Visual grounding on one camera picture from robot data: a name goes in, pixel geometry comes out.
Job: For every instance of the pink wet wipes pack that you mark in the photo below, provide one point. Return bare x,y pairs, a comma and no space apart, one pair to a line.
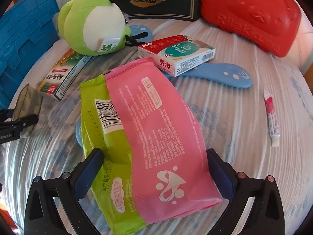
170,171

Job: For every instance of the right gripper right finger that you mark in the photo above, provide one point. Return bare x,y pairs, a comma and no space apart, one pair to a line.
266,215

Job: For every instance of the blue three-arm boomerang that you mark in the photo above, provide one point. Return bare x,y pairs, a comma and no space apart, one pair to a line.
224,73

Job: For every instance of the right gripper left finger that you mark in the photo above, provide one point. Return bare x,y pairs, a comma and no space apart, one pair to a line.
41,214

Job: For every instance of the small pink ointment tube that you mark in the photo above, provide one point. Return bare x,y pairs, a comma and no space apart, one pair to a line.
273,125

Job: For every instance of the red toy suitcase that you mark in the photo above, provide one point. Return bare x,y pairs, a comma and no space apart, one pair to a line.
271,24

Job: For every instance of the blue plastic storage crate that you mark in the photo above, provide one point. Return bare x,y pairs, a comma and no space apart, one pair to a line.
27,32

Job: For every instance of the green wet wipes pack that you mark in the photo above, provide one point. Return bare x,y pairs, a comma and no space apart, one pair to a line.
102,128

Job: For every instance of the green frog plush toy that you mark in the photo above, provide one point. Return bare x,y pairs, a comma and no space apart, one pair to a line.
96,27

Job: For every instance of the red green medicine box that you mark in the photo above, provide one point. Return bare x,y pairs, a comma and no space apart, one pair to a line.
178,54

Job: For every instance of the green yellow medicine box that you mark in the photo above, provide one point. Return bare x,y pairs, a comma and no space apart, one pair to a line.
62,74

